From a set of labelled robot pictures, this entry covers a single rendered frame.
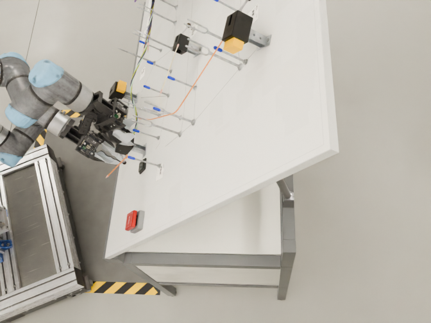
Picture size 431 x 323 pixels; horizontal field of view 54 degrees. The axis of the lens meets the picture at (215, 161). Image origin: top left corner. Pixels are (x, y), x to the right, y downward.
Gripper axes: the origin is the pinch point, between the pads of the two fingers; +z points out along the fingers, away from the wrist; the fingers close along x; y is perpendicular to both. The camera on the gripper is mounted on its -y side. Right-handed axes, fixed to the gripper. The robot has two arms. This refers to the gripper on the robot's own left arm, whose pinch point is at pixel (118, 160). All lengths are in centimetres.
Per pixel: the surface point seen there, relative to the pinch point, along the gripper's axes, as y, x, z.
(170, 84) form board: 7.8, 30.6, -0.9
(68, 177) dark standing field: -120, -45, -10
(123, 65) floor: -161, 30, -22
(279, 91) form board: 67, 39, 12
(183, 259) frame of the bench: 7.1, -16.0, 36.9
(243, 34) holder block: 59, 45, 2
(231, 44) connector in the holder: 59, 42, 1
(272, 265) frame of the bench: 17, 1, 60
